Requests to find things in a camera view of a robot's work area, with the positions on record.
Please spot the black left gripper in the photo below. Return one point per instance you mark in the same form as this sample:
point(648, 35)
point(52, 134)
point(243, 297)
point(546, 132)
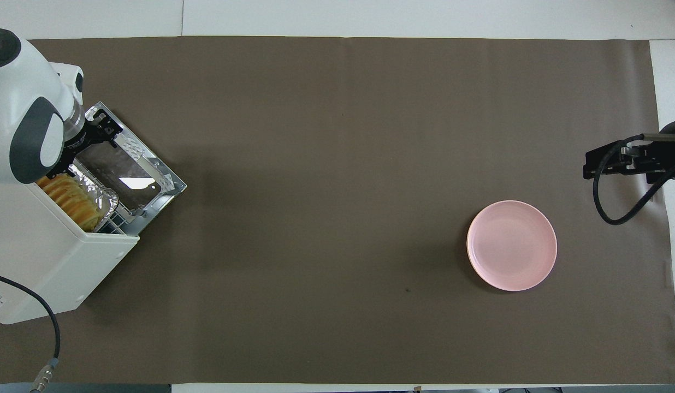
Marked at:
point(78, 143)

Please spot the aluminium foil tray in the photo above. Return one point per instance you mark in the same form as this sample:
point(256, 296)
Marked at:
point(102, 191)

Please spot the sliced yellow bread loaf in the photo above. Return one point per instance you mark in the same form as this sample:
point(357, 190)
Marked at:
point(75, 204)

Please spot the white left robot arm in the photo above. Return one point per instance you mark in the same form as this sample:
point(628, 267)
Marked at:
point(21, 82)

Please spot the cream white toaster oven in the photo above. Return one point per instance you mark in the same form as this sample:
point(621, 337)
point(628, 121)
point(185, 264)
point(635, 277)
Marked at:
point(37, 256)

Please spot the pink round plate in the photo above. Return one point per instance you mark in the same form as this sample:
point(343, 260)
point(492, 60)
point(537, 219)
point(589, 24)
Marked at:
point(511, 245)

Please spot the brown paper table mat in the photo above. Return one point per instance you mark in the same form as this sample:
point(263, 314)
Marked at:
point(337, 164)

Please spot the glass oven door metal frame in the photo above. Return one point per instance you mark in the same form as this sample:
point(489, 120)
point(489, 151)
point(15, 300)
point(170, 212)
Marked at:
point(124, 166)

